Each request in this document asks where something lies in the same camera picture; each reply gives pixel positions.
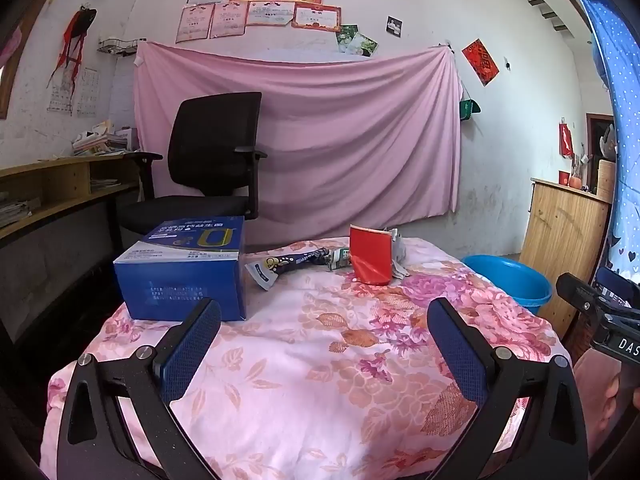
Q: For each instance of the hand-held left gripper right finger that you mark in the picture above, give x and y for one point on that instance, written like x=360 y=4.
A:
x=457 y=355

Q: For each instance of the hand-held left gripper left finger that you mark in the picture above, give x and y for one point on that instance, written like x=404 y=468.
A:
x=192 y=350

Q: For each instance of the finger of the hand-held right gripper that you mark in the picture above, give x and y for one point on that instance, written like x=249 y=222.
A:
x=580 y=295

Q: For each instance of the blue plastic basin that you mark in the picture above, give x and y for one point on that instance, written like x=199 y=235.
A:
x=520 y=290

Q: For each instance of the white green packet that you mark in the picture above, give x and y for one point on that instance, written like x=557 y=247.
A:
x=339 y=259

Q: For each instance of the person's right hand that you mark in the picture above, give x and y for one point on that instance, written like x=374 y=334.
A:
x=600 y=400

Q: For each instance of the wooden cabinet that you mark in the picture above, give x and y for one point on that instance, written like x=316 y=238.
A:
x=560 y=230

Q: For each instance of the blue cardboard box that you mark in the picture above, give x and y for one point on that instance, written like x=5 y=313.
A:
x=180 y=280

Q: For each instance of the light wooden board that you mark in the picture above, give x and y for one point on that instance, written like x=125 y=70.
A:
x=605 y=180

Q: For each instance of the pink floral blanket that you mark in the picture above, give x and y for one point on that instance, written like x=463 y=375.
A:
x=310 y=360

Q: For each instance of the red cup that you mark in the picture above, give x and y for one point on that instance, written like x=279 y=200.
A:
x=564 y=178

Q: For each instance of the dark blue printed wrapper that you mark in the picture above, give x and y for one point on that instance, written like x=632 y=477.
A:
x=280 y=263

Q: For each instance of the grey hanging bag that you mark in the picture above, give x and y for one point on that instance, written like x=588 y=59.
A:
x=609 y=142

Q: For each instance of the red hanging decoration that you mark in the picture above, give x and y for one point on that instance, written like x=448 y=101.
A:
x=566 y=139

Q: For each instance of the black office chair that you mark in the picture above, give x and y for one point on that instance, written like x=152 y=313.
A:
x=215 y=140

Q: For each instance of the blue dotted curtain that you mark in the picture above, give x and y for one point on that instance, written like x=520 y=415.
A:
x=620 y=85

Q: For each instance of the green dustpan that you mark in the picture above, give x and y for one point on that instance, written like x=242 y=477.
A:
x=469 y=108

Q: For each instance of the wooden shelf desk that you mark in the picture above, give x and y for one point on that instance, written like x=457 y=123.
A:
x=60 y=170

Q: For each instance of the pile of papers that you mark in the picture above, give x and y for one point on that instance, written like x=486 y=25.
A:
x=17 y=210

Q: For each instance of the stack of books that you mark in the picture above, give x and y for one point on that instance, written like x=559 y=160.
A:
x=102 y=141

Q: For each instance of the green landscape photo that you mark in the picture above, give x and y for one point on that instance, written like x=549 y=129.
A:
x=366 y=46
x=346 y=37

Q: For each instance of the black and white photo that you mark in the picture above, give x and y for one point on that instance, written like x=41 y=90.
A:
x=394 y=26

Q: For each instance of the dark wooden door frame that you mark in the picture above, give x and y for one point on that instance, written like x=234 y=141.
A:
x=590 y=150

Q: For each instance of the pink wall cloth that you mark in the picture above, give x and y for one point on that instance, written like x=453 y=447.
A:
x=350 y=135

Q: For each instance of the red paper wall poster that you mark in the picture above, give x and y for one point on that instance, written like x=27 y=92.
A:
x=481 y=62

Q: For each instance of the white wall calendar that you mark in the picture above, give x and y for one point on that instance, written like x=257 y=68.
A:
x=87 y=92

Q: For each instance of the red tasselled wall ornament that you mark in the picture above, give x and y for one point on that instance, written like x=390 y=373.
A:
x=75 y=35

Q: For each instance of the group of wall certificates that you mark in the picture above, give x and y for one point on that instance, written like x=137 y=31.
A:
x=260 y=12

